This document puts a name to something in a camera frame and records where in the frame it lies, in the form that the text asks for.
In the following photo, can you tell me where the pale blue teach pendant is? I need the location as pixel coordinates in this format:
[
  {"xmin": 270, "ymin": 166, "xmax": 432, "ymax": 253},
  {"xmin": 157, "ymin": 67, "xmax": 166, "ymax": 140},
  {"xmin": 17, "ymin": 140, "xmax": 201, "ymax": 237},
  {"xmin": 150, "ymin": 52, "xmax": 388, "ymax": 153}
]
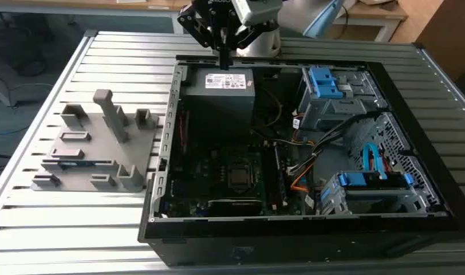
[{"xmin": 304, "ymin": 0, "xmax": 345, "ymax": 38}]

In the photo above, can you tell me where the dark green motherboard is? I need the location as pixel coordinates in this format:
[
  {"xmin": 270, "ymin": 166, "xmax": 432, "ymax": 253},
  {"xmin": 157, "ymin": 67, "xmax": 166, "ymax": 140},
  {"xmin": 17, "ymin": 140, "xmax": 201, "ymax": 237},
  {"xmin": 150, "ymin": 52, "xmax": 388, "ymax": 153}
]
[{"xmin": 168, "ymin": 137, "xmax": 318, "ymax": 217}]

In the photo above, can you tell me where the brown wooden cabinet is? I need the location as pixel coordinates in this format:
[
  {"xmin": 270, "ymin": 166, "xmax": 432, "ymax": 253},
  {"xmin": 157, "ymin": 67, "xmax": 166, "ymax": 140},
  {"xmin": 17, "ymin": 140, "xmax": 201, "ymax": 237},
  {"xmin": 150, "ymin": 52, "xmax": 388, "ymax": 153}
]
[{"xmin": 389, "ymin": 0, "xmax": 465, "ymax": 84}]

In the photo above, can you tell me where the blue disk carrier latch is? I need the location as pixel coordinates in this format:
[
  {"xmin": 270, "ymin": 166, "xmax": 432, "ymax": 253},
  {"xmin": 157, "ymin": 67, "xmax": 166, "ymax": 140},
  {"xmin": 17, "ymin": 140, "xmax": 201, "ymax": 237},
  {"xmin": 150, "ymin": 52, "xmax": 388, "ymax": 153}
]
[{"xmin": 309, "ymin": 66, "xmax": 342, "ymax": 100}]

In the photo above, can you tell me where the grey disk bay frame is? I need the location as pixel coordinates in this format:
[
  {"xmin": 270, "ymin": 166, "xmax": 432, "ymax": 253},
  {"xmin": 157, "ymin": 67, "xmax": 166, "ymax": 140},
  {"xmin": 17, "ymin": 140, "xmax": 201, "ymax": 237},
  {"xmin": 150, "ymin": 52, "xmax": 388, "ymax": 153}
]
[{"xmin": 318, "ymin": 171, "xmax": 444, "ymax": 215}]

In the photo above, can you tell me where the black open PC case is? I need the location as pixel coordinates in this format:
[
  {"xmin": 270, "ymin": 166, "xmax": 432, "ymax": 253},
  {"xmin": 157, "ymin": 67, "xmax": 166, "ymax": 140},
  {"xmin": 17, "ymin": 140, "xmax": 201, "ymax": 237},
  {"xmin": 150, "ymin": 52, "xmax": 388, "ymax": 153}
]
[{"xmin": 137, "ymin": 54, "xmax": 465, "ymax": 269}]

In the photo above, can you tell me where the small wooden desk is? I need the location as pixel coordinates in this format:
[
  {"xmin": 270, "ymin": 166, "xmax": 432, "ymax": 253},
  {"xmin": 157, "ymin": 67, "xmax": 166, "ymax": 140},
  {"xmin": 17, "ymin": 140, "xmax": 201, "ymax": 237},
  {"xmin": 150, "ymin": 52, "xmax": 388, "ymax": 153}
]
[{"xmin": 332, "ymin": 0, "xmax": 409, "ymax": 42}]

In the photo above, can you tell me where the blue SATA wire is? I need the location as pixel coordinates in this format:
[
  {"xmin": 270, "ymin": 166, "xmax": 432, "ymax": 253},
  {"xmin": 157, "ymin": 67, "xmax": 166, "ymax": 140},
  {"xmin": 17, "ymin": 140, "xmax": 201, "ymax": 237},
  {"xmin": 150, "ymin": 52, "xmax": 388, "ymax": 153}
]
[{"xmin": 362, "ymin": 142, "xmax": 389, "ymax": 180}]

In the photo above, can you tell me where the silver CPU in socket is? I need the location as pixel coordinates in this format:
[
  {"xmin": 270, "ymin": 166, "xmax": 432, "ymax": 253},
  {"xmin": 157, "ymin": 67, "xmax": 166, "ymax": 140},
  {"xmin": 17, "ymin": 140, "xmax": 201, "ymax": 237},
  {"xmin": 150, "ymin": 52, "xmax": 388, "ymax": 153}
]
[{"xmin": 228, "ymin": 164, "xmax": 256, "ymax": 190}]

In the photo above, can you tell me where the grey metal disk cage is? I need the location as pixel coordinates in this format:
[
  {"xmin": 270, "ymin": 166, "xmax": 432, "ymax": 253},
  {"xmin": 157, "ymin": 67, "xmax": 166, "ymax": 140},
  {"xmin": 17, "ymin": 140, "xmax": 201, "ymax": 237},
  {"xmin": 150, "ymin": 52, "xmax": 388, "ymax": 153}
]
[{"xmin": 297, "ymin": 67, "xmax": 390, "ymax": 129}]

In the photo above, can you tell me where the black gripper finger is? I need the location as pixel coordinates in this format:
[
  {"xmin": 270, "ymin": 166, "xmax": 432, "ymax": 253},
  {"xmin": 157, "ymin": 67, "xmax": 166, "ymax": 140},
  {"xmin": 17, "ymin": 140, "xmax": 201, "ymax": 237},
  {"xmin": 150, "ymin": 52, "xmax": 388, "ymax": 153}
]
[
  {"xmin": 177, "ymin": 5, "xmax": 226, "ymax": 71},
  {"xmin": 224, "ymin": 22, "xmax": 280, "ymax": 71}
]

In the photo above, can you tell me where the grey power supply unit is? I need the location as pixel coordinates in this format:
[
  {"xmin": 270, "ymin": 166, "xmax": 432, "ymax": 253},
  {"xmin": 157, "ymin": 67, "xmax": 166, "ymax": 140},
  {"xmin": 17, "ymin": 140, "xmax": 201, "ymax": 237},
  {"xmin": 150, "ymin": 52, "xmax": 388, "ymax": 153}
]
[{"xmin": 181, "ymin": 67, "xmax": 257, "ymax": 132}]

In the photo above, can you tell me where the orange wire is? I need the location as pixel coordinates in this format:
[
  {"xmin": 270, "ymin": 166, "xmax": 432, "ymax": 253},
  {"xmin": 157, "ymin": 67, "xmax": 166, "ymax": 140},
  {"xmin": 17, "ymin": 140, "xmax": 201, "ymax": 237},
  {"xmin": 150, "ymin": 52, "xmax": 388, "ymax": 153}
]
[{"xmin": 290, "ymin": 167, "xmax": 321, "ymax": 193}]

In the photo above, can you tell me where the black graphics card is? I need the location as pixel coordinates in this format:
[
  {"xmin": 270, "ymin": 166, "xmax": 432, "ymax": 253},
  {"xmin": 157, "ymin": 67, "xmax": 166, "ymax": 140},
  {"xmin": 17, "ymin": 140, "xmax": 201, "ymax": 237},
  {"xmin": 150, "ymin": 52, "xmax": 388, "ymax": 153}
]
[{"xmin": 208, "ymin": 199, "xmax": 264, "ymax": 217}]

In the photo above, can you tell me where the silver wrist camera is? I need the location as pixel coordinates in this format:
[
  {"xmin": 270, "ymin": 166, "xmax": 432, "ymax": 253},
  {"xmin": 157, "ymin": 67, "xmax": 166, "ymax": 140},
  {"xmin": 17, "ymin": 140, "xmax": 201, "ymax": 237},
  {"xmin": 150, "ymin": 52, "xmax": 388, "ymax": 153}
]
[{"xmin": 232, "ymin": 0, "xmax": 284, "ymax": 26}]

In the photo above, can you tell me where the hard disk in blue carrier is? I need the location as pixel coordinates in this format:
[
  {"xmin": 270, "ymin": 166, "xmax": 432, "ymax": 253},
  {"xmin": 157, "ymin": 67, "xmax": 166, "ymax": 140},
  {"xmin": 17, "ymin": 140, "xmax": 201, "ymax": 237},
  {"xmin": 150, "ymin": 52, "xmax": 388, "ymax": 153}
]
[{"xmin": 337, "ymin": 170, "xmax": 416, "ymax": 191}]

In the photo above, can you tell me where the long wooden desk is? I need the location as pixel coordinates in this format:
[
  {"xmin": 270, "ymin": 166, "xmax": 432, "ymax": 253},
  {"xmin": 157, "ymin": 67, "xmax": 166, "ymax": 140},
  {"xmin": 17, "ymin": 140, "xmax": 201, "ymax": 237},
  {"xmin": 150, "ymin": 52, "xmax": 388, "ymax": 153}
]
[{"xmin": 0, "ymin": 0, "xmax": 198, "ymax": 34}]

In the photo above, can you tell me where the grey parts rack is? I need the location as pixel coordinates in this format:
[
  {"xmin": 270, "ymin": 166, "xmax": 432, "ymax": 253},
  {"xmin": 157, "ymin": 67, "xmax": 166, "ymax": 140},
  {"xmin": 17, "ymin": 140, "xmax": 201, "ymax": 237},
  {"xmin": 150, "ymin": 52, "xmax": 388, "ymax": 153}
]
[{"xmin": 30, "ymin": 89, "xmax": 161, "ymax": 192}]

